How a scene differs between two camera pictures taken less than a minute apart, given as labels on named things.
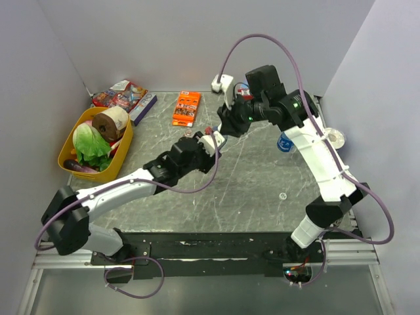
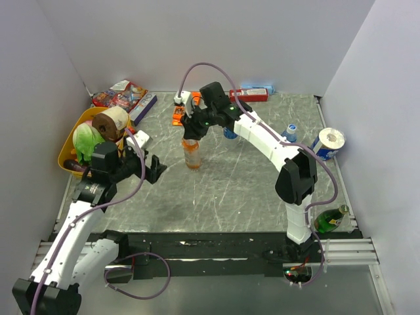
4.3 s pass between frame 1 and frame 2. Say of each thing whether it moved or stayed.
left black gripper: moved
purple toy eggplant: stayed
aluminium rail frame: stayed
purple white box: stayed
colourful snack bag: stayed
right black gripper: moved
